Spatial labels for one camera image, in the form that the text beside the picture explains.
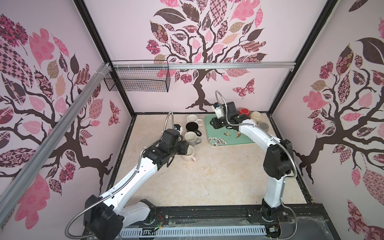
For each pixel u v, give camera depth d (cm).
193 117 107
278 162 50
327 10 70
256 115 107
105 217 37
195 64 93
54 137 53
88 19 71
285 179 54
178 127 68
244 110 111
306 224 71
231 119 70
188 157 87
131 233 70
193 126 101
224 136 107
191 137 98
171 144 58
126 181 44
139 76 95
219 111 82
